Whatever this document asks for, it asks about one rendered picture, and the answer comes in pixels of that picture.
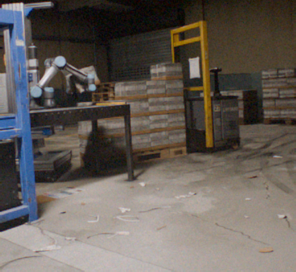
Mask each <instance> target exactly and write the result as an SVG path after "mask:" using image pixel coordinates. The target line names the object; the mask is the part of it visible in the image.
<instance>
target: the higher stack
mask: <svg viewBox="0 0 296 272"><path fill-rule="evenodd" d="M171 76H183V75H182V64H181V63H173V64H159V65H155V66H151V79H153V78H158V77H171ZM164 81H165V93H166V94H167V93H183V80H179V79H166V80H164ZM166 105H167V110H168V111H169V110H178V109H184V100H183V97H179V96H172V97H166ZM167 115H168V118H167V119H168V127H173V126H184V125H185V118H184V112H181V113H167ZM167 132H168V137H169V139H168V140H169V144H173V143H179V142H185V141H186V129H183V128H181V129H175V130H170V131H167ZM169 150H170V151H169V152H170V158H173V157H177V156H185V155H187V154H186V145H181V146H177V147H171V148H169Z"/></svg>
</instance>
